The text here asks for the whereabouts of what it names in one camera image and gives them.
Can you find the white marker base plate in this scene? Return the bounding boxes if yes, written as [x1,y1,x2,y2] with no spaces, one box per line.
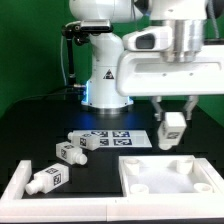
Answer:
[68,130,152,148]

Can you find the black camera on mount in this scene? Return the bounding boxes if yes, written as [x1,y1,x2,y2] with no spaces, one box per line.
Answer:
[62,19,113,36]

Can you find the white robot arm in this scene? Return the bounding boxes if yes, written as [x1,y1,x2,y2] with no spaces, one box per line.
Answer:
[69,0,224,120]

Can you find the white square table top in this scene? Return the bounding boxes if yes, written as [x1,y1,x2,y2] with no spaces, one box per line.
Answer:
[119,155,218,197]

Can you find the white U-shaped fence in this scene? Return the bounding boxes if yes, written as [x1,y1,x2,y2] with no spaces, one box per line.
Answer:
[0,158,224,223]

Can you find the black cables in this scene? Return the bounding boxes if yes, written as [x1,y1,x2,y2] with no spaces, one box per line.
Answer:
[16,83,88,103]

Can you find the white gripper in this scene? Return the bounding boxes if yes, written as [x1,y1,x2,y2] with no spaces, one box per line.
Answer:
[116,45,224,121]

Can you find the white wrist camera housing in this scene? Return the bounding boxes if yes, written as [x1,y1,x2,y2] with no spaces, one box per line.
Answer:
[122,26,173,52]

